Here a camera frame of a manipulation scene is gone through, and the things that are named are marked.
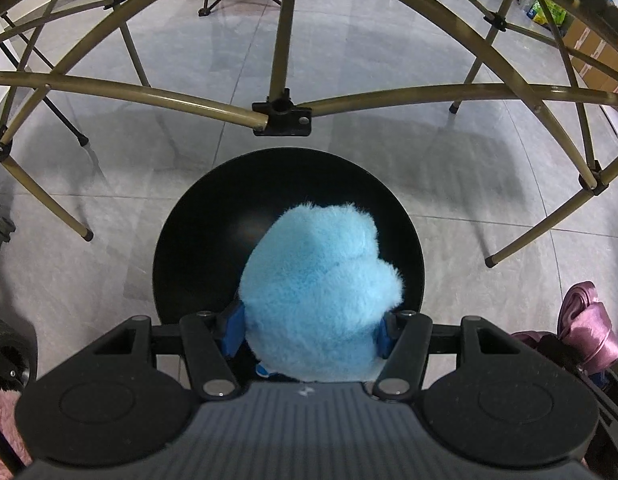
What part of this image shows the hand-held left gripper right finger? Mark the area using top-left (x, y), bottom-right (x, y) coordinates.
top-left (373, 311), bottom-right (521, 403)

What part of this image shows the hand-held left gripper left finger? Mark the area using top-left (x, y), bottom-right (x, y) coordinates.
top-left (91, 302), bottom-right (247, 402)

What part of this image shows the blue plush toy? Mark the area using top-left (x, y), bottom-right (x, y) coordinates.
top-left (237, 201), bottom-right (406, 383)

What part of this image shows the black round bin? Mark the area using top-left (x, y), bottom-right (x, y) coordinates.
top-left (152, 147), bottom-right (425, 327)

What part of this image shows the pink satin cloth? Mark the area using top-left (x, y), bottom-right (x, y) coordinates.
top-left (512, 280), bottom-right (618, 376)

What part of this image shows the black bag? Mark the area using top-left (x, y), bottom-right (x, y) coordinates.
top-left (0, 185), bottom-right (40, 391)

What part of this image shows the pink fluffy rug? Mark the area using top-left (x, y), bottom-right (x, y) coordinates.
top-left (0, 387), bottom-right (34, 471)

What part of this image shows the tan folding table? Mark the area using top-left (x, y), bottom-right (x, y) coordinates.
top-left (0, 0), bottom-right (618, 268)

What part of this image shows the brown cardboard box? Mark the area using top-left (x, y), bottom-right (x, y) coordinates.
top-left (563, 19), bottom-right (618, 97)

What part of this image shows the green plastic bag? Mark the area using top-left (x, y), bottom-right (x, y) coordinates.
top-left (532, 0), bottom-right (570, 26)

